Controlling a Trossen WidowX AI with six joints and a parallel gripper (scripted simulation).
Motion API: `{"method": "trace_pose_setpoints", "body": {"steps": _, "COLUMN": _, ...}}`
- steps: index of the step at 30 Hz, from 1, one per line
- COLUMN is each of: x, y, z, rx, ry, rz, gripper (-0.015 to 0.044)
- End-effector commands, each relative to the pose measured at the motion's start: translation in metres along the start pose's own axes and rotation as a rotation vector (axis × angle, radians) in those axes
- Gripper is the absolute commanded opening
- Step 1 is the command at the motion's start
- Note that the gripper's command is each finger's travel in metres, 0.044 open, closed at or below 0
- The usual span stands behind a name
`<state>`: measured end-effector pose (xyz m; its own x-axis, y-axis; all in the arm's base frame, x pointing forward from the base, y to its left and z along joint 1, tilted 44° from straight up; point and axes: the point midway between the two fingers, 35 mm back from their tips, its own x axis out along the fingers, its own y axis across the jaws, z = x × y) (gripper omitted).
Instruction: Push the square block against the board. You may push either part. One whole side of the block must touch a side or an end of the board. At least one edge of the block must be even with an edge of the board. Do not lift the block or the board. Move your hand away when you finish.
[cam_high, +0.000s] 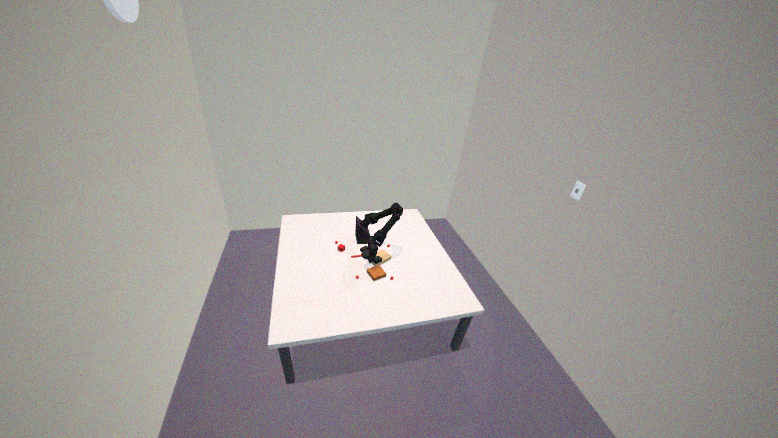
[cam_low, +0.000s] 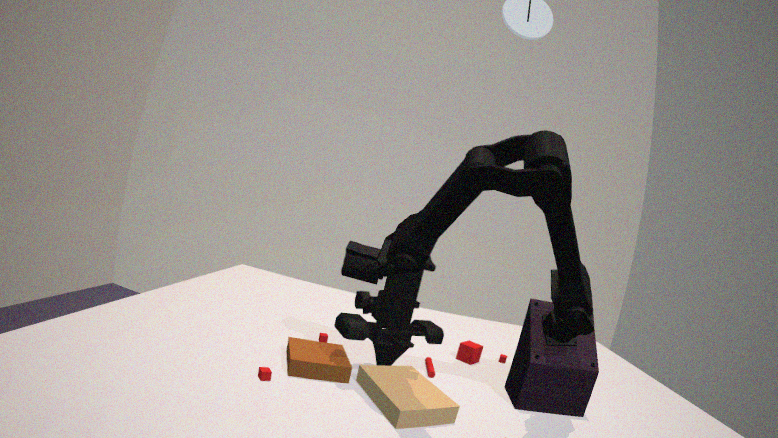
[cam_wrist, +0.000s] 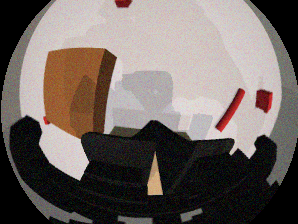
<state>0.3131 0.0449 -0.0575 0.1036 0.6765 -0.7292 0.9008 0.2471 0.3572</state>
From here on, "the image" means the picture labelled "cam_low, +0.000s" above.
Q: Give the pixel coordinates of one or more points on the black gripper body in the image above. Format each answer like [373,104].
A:
[394,315]

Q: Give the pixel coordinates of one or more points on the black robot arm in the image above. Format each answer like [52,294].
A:
[546,177]

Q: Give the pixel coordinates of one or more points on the red cylinder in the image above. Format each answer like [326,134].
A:
[429,367]

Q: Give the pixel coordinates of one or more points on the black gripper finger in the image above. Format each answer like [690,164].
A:
[382,351]
[398,349]

